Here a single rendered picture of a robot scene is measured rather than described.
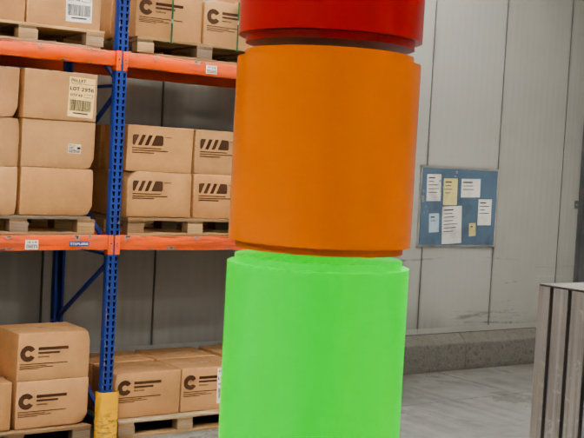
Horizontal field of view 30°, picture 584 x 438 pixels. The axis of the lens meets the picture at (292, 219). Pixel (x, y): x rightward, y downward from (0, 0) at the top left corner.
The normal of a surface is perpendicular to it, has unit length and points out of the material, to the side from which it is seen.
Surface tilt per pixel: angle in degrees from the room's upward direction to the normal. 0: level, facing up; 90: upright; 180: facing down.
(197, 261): 90
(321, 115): 90
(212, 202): 91
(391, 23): 90
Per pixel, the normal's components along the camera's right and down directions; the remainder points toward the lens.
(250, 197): -0.79, -0.01
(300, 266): -0.13, 0.04
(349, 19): 0.13, 0.06
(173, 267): 0.57, 0.07
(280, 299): -0.38, 0.03
